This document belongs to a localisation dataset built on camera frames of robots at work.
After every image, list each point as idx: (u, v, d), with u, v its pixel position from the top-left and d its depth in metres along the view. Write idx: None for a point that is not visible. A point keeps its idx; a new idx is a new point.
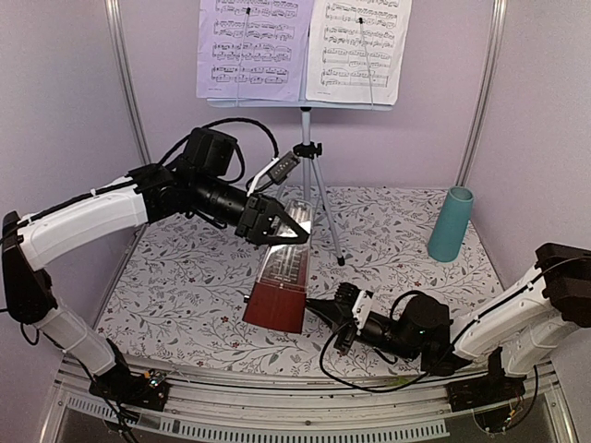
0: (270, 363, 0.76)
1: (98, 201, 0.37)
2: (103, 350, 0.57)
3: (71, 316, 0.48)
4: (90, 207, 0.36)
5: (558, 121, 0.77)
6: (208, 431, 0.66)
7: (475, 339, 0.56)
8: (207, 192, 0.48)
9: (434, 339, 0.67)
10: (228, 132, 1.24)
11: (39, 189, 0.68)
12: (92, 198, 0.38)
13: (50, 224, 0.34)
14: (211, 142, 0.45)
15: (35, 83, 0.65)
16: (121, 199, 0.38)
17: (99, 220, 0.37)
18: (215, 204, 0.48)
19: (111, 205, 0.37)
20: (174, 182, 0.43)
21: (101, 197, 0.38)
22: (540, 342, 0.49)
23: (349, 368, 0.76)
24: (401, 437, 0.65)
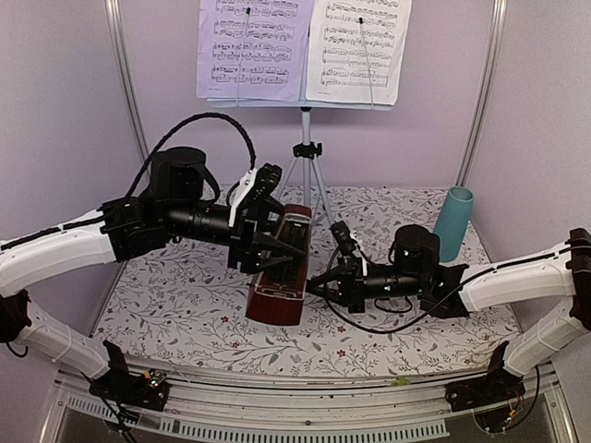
0: (270, 363, 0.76)
1: (64, 238, 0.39)
2: (94, 357, 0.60)
3: (51, 329, 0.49)
4: (57, 244, 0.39)
5: (558, 121, 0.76)
6: (208, 431, 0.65)
7: (485, 289, 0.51)
8: (186, 217, 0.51)
9: (426, 269, 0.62)
10: (228, 133, 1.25)
11: (39, 189, 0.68)
12: (58, 233, 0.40)
13: (18, 256, 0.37)
14: (175, 169, 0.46)
15: (35, 84, 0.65)
16: (86, 236, 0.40)
17: (63, 255, 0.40)
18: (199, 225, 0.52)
19: (76, 241, 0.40)
20: (145, 220, 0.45)
21: (66, 233, 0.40)
22: (544, 339, 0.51)
23: (349, 368, 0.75)
24: (401, 437, 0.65)
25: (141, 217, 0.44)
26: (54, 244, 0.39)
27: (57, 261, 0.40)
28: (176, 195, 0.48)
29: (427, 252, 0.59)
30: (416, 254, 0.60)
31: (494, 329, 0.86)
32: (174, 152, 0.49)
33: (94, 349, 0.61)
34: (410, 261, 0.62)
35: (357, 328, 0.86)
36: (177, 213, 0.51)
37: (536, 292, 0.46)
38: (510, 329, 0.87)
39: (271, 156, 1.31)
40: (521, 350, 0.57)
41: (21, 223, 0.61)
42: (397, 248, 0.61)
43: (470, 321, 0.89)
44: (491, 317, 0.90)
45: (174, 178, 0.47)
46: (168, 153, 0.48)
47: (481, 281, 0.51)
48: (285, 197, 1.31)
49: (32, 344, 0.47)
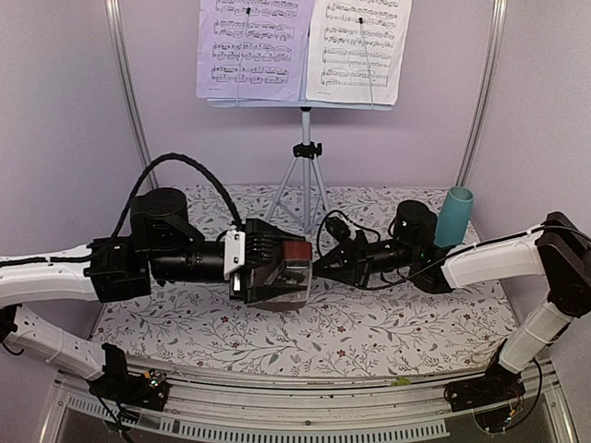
0: (270, 363, 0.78)
1: (49, 270, 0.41)
2: (90, 361, 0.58)
3: (43, 333, 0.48)
4: (43, 274, 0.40)
5: (559, 121, 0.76)
6: (209, 431, 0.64)
7: (464, 264, 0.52)
8: (179, 258, 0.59)
9: (419, 241, 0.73)
10: (228, 133, 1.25)
11: (38, 189, 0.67)
12: (44, 265, 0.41)
13: (7, 277, 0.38)
14: (150, 219, 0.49)
15: (34, 83, 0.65)
16: (73, 274, 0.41)
17: (43, 285, 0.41)
18: (195, 267, 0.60)
19: (59, 277, 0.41)
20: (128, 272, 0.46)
21: (53, 267, 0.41)
22: (533, 332, 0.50)
23: (349, 368, 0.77)
24: (401, 437, 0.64)
25: (126, 269, 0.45)
26: (39, 273, 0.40)
27: (36, 290, 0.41)
28: (159, 241, 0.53)
29: (422, 226, 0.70)
30: (413, 226, 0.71)
31: (494, 329, 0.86)
32: (153, 199, 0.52)
33: (88, 353, 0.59)
34: (408, 233, 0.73)
35: (357, 328, 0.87)
36: (163, 257, 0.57)
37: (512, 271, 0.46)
38: (509, 329, 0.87)
39: (271, 156, 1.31)
40: (512, 343, 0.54)
41: (21, 222, 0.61)
42: (397, 219, 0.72)
43: (470, 321, 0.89)
44: (491, 317, 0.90)
45: (150, 228, 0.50)
46: (145, 201, 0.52)
47: (460, 258, 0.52)
48: (285, 197, 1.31)
49: (25, 346, 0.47)
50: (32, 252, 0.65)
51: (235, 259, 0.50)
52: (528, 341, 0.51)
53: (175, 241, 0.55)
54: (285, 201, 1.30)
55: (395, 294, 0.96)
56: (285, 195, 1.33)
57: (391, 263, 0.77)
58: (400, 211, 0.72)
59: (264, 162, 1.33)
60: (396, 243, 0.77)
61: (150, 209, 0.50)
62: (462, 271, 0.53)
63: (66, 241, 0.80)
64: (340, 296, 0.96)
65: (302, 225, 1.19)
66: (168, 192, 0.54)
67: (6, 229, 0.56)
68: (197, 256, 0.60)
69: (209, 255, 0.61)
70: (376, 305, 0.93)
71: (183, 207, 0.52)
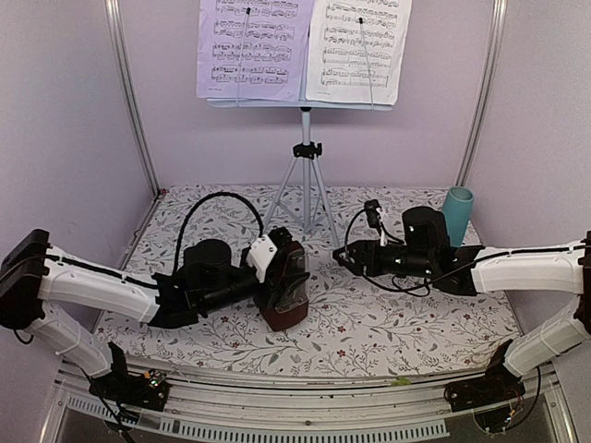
0: (270, 363, 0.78)
1: (125, 289, 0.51)
2: (99, 356, 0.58)
3: (64, 325, 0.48)
4: (120, 291, 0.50)
5: (559, 122, 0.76)
6: (209, 431, 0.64)
7: (497, 270, 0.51)
8: (224, 289, 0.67)
9: (432, 243, 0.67)
10: (228, 133, 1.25)
11: (40, 191, 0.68)
12: (121, 281, 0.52)
13: (78, 277, 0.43)
14: (204, 265, 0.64)
15: (35, 84, 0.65)
16: (147, 299, 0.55)
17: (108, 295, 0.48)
18: (237, 290, 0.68)
19: (131, 296, 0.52)
20: (177, 305, 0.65)
21: (126, 286, 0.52)
22: (547, 340, 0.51)
23: (349, 368, 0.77)
24: (400, 437, 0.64)
25: (169, 303, 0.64)
26: (114, 286, 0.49)
27: (95, 297, 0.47)
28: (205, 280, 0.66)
29: (429, 227, 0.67)
30: (419, 230, 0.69)
31: (494, 329, 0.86)
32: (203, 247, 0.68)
33: (100, 348, 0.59)
34: (418, 237, 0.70)
35: (357, 328, 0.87)
36: (211, 292, 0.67)
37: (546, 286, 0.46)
38: (510, 329, 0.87)
39: (271, 156, 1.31)
40: (524, 347, 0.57)
41: (21, 221, 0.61)
42: (404, 226, 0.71)
43: (470, 321, 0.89)
44: (491, 317, 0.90)
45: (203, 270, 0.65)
46: (197, 251, 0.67)
47: (492, 263, 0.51)
48: (285, 197, 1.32)
49: (41, 334, 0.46)
50: None
51: (270, 247, 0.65)
52: (538, 346, 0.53)
53: (219, 280, 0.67)
54: (285, 201, 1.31)
55: (395, 294, 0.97)
56: (285, 195, 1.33)
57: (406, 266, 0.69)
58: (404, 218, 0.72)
59: (264, 162, 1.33)
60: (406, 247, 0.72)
61: (204, 257, 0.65)
62: (494, 277, 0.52)
63: (66, 241, 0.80)
64: (340, 296, 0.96)
65: (302, 225, 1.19)
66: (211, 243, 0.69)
67: (6, 229, 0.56)
68: (235, 282, 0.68)
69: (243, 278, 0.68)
70: (376, 306, 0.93)
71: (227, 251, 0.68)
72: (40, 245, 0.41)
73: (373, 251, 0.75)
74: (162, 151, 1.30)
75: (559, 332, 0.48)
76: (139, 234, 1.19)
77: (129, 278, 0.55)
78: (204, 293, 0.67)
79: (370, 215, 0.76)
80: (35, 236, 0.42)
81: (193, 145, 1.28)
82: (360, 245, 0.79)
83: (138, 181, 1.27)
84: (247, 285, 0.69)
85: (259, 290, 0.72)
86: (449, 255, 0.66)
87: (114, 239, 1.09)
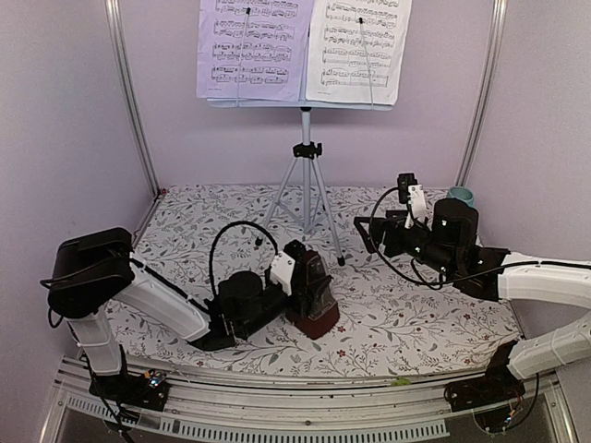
0: (270, 363, 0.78)
1: (181, 305, 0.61)
2: (114, 358, 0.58)
3: (102, 322, 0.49)
4: (183, 309, 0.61)
5: (559, 123, 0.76)
6: (209, 431, 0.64)
7: (524, 281, 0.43)
8: (259, 310, 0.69)
9: (463, 243, 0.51)
10: (228, 134, 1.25)
11: (39, 190, 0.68)
12: (182, 300, 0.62)
13: (154, 286, 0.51)
14: (237, 300, 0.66)
15: (35, 83, 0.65)
16: (202, 322, 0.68)
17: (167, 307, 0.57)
18: (269, 309, 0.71)
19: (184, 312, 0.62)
20: (217, 332, 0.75)
21: (185, 304, 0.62)
22: (557, 349, 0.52)
23: (349, 368, 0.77)
24: (401, 437, 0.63)
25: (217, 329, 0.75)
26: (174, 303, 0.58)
27: (158, 306, 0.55)
28: (240, 311, 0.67)
29: (465, 223, 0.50)
30: (451, 227, 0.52)
31: (494, 329, 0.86)
32: (234, 281, 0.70)
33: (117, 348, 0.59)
34: (446, 232, 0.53)
35: (357, 328, 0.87)
36: (247, 319, 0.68)
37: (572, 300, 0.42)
38: (510, 329, 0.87)
39: (271, 156, 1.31)
40: (532, 352, 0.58)
41: (21, 221, 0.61)
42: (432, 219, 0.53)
43: (470, 321, 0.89)
44: (491, 317, 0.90)
45: (236, 303, 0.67)
46: (227, 284, 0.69)
47: (521, 270, 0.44)
48: (285, 197, 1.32)
49: (81, 326, 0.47)
50: (33, 251, 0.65)
51: (289, 260, 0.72)
52: (546, 353, 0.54)
53: (254, 309, 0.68)
54: (285, 201, 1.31)
55: (395, 294, 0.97)
56: (285, 195, 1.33)
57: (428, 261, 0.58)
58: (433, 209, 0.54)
59: (264, 162, 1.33)
60: (429, 236, 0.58)
61: (237, 292, 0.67)
62: (517, 287, 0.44)
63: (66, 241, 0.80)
64: (340, 296, 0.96)
65: (302, 225, 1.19)
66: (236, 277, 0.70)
67: (6, 229, 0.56)
68: (267, 305, 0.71)
69: (270, 300, 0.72)
70: (376, 306, 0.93)
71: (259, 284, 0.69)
72: (120, 245, 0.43)
73: (393, 232, 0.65)
74: (162, 152, 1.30)
75: (570, 342, 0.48)
76: (138, 234, 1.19)
77: (192, 300, 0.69)
78: (243, 320, 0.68)
79: (401, 195, 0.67)
80: (116, 233, 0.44)
81: (193, 145, 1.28)
82: (377, 223, 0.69)
83: (138, 181, 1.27)
84: (277, 302, 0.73)
85: (290, 303, 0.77)
86: (473, 256, 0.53)
87: None
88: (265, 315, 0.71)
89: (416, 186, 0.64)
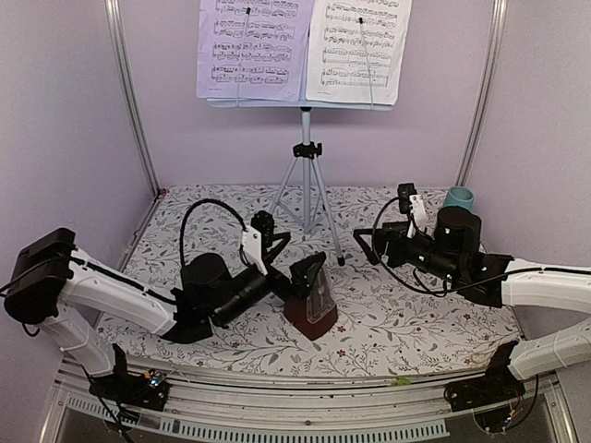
0: (270, 363, 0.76)
1: (140, 300, 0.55)
2: (102, 358, 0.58)
3: (74, 323, 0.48)
4: (140, 302, 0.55)
5: (559, 124, 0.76)
6: (208, 431, 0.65)
7: (527, 286, 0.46)
8: (234, 296, 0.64)
9: (465, 250, 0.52)
10: (228, 134, 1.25)
11: (39, 191, 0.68)
12: (140, 293, 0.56)
13: (98, 282, 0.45)
14: (199, 284, 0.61)
15: (35, 83, 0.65)
16: (165, 314, 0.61)
17: (121, 305, 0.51)
18: (245, 294, 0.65)
19: (146, 307, 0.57)
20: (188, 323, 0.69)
21: (145, 298, 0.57)
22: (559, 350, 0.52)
23: (349, 368, 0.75)
24: (401, 437, 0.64)
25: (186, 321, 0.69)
26: (129, 298, 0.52)
27: (109, 305, 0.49)
28: (206, 296, 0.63)
29: (468, 231, 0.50)
30: (453, 234, 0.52)
31: (493, 329, 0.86)
32: (195, 267, 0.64)
33: (105, 349, 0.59)
34: (449, 239, 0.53)
35: (357, 328, 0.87)
36: (220, 306, 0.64)
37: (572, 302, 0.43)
38: (510, 329, 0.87)
39: (271, 155, 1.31)
40: (534, 352, 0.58)
41: (21, 221, 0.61)
42: (436, 226, 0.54)
43: (470, 321, 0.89)
44: (491, 317, 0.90)
45: (199, 288, 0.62)
46: (188, 270, 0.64)
47: (524, 277, 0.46)
48: (285, 197, 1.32)
49: (50, 330, 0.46)
50: None
51: (254, 234, 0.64)
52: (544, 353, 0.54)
53: (223, 293, 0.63)
54: (285, 201, 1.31)
55: (395, 294, 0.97)
56: (285, 195, 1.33)
57: (433, 268, 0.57)
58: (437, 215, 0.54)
59: (264, 162, 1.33)
60: (433, 244, 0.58)
61: (198, 276, 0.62)
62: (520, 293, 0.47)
63: None
64: (340, 296, 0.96)
65: (302, 225, 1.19)
66: (199, 260, 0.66)
67: (6, 230, 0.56)
68: (242, 290, 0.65)
69: (247, 283, 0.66)
70: (376, 306, 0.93)
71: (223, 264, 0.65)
72: (63, 243, 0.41)
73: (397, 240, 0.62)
74: (162, 152, 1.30)
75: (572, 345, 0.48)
76: (138, 234, 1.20)
77: (151, 291, 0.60)
78: (213, 307, 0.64)
79: (403, 203, 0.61)
80: (59, 234, 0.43)
81: (193, 145, 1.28)
82: (379, 233, 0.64)
83: (138, 180, 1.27)
84: (254, 286, 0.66)
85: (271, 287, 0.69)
86: (477, 262, 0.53)
87: (114, 240, 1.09)
88: (241, 301, 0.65)
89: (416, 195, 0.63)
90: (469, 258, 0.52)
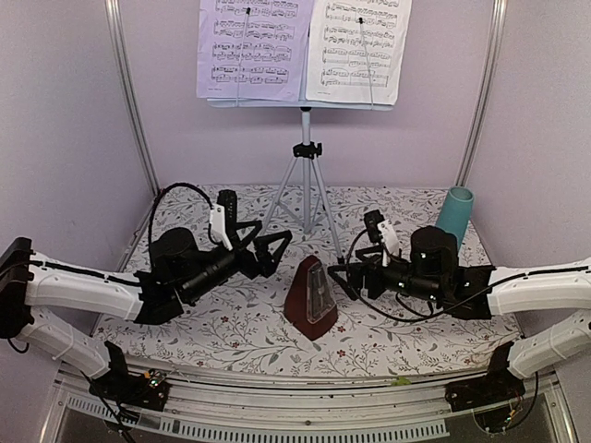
0: (270, 363, 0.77)
1: (106, 288, 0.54)
2: (94, 357, 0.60)
3: (55, 329, 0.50)
4: (104, 288, 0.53)
5: (559, 124, 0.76)
6: (209, 431, 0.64)
7: (514, 293, 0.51)
8: (203, 272, 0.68)
9: (445, 269, 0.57)
10: (228, 134, 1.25)
11: (39, 191, 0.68)
12: (104, 281, 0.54)
13: (58, 280, 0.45)
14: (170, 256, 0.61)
15: (35, 84, 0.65)
16: (131, 295, 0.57)
17: (89, 296, 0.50)
18: (215, 270, 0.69)
19: (115, 293, 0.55)
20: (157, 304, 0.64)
21: (110, 284, 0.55)
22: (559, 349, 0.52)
23: (348, 368, 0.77)
24: (401, 437, 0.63)
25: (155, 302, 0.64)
26: (95, 287, 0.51)
27: (78, 298, 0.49)
28: (178, 269, 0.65)
29: (444, 251, 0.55)
30: (432, 257, 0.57)
31: (493, 329, 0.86)
32: (162, 242, 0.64)
33: (94, 349, 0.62)
34: (427, 262, 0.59)
35: (357, 328, 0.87)
36: (190, 281, 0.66)
37: (565, 301, 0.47)
38: (510, 329, 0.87)
39: (271, 156, 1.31)
40: (530, 352, 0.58)
41: (20, 221, 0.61)
42: (412, 251, 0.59)
43: (470, 321, 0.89)
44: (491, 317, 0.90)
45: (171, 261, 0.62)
46: (157, 245, 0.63)
47: (510, 285, 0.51)
48: (285, 197, 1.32)
49: (34, 341, 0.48)
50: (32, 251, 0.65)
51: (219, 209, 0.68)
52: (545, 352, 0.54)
53: (193, 267, 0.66)
54: (285, 201, 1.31)
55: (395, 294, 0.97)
56: (285, 195, 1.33)
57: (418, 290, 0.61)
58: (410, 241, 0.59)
59: (264, 162, 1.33)
60: (409, 266, 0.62)
61: (168, 248, 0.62)
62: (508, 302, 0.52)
63: (66, 240, 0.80)
64: (340, 296, 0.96)
65: (302, 225, 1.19)
66: (165, 236, 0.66)
67: (6, 230, 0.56)
68: (211, 266, 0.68)
69: (215, 261, 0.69)
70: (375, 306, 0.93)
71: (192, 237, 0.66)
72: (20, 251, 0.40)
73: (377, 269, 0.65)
74: (162, 152, 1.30)
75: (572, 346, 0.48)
76: (138, 234, 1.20)
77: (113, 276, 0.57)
78: (183, 282, 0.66)
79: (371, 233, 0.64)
80: (17, 244, 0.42)
81: (193, 145, 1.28)
82: (357, 267, 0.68)
83: (138, 180, 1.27)
84: (223, 262, 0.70)
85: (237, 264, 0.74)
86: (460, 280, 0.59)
87: (114, 240, 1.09)
88: (211, 277, 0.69)
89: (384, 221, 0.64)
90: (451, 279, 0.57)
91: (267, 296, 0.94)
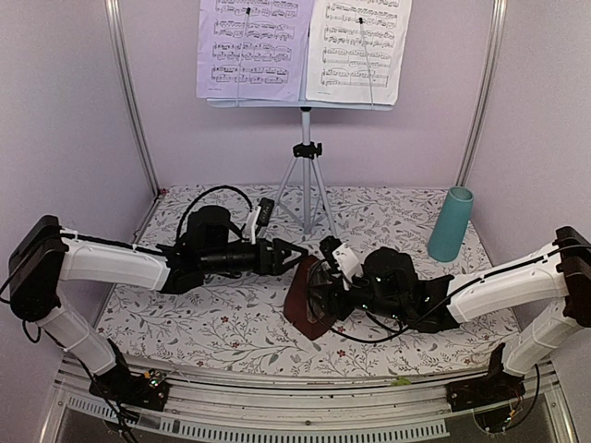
0: (270, 363, 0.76)
1: (135, 257, 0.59)
2: (103, 350, 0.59)
3: (74, 317, 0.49)
4: (132, 257, 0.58)
5: (558, 124, 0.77)
6: (208, 431, 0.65)
7: (475, 298, 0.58)
8: (223, 256, 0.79)
9: (404, 289, 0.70)
10: (228, 133, 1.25)
11: (39, 192, 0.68)
12: (132, 251, 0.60)
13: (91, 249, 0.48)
14: (210, 224, 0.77)
15: (35, 85, 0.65)
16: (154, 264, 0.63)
17: (119, 266, 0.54)
18: (231, 259, 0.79)
19: (143, 261, 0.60)
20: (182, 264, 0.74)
21: (138, 254, 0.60)
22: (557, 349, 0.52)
23: (349, 368, 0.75)
24: (401, 437, 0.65)
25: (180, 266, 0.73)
26: (123, 257, 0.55)
27: (107, 269, 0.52)
28: (211, 241, 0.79)
29: (397, 273, 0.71)
30: (388, 278, 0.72)
31: (493, 329, 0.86)
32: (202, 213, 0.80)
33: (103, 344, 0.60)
34: (387, 284, 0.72)
35: (357, 328, 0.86)
36: (211, 257, 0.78)
37: (525, 294, 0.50)
38: (510, 329, 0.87)
39: (271, 155, 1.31)
40: (526, 353, 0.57)
41: (20, 221, 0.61)
42: (370, 276, 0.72)
43: (470, 321, 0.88)
44: (491, 317, 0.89)
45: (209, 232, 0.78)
46: (198, 215, 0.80)
47: (468, 293, 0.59)
48: (285, 197, 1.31)
49: (52, 327, 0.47)
50: None
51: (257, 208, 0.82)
52: (537, 349, 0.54)
53: (220, 243, 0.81)
54: (285, 201, 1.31)
55: None
56: (285, 195, 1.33)
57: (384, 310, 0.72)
58: (367, 268, 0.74)
59: (264, 162, 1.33)
60: (370, 287, 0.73)
61: (209, 219, 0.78)
62: (469, 307, 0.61)
63: None
64: None
65: (302, 225, 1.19)
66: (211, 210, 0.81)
67: (6, 231, 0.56)
68: (230, 254, 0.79)
69: (237, 253, 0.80)
70: None
71: (228, 214, 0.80)
72: (48, 229, 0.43)
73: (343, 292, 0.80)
74: (162, 152, 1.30)
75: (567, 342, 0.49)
76: (138, 235, 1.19)
77: (140, 246, 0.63)
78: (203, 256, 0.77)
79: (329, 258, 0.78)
80: (47, 221, 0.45)
81: (193, 145, 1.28)
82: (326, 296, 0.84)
83: (138, 180, 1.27)
84: (243, 254, 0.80)
85: (252, 263, 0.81)
86: (423, 293, 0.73)
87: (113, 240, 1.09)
88: (226, 261, 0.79)
89: (339, 247, 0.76)
90: (408, 298, 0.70)
91: (267, 296, 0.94)
